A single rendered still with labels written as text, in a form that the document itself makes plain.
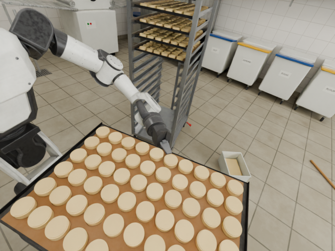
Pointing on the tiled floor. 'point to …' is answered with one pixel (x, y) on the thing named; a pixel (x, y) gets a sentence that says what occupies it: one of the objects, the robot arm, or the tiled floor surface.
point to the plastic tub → (234, 165)
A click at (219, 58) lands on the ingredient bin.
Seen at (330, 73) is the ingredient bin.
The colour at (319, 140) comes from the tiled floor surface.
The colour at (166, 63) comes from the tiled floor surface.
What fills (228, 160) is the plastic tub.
